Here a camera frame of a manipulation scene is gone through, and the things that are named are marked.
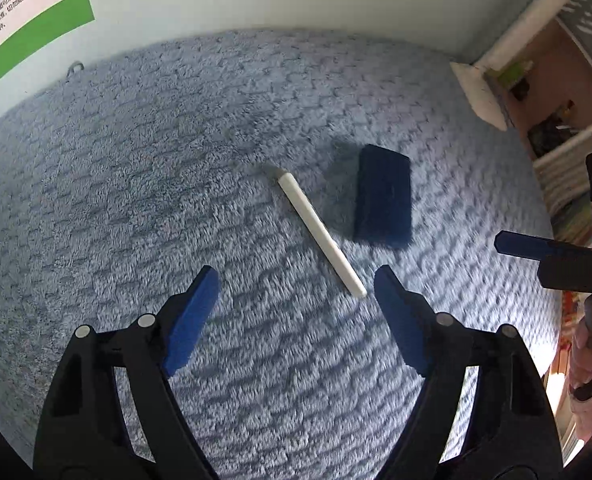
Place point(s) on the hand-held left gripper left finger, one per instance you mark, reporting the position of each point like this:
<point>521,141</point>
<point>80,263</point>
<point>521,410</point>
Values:
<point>191,320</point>

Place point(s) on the person's right hand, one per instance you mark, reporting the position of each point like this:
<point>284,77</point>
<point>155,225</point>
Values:
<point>581,355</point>

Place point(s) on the row of books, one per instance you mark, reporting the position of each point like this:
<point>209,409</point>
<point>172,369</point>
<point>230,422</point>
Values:
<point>566,195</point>

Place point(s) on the metal wall hook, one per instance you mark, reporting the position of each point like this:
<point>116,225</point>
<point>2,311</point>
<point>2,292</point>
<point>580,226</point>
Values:
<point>76,67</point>

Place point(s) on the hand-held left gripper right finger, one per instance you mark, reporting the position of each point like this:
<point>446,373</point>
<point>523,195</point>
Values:
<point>401,315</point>

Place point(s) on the white bookshelf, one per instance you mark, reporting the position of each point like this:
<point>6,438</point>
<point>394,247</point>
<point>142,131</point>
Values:
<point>551,85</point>

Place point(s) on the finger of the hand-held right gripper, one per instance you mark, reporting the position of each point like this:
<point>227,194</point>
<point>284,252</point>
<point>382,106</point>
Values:
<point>521,245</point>

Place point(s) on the dark blue case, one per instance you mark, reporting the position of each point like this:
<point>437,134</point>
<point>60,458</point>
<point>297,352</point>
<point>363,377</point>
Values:
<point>383,195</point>

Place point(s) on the white pen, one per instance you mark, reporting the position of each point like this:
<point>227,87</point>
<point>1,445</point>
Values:
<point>316,225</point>

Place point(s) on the green and white wall poster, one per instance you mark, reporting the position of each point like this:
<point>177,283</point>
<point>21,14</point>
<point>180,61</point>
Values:
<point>36,15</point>

